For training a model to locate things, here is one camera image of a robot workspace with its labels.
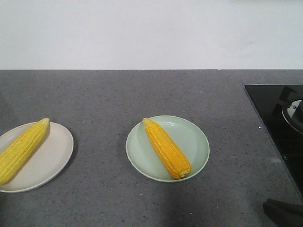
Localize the black glass gas hob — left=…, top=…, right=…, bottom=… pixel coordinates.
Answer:
left=244, top=84, right=303, bottom=194

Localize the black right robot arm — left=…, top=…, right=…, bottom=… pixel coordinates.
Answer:
left=263, top=199, right=303, bottom=227

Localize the steel gas burner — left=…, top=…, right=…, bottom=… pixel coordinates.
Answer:
left=282, top=99, right=303, bottom=134

